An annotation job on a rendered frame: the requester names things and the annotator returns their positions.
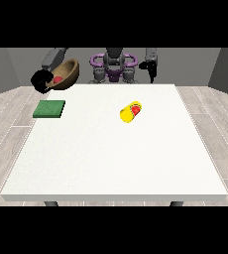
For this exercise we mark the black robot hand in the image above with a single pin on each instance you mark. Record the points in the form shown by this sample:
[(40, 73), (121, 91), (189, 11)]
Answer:
[(151, 68), (40, 80)]

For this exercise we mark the dark table leg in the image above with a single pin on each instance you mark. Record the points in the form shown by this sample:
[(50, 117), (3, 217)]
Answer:
[(176, 203), (51, 203)]

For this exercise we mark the green square pad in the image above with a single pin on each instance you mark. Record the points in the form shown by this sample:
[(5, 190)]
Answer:
[(49, 108)]

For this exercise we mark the grey robot trunk purple rings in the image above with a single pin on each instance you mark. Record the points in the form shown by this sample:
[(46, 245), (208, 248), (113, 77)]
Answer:
[(113, 67)]

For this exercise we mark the small red ball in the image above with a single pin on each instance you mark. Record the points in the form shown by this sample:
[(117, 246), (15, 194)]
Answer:
[(57, 79)]

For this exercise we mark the brown wooden bowl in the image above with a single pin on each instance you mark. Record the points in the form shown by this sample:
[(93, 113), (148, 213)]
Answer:
[(67, 73)]

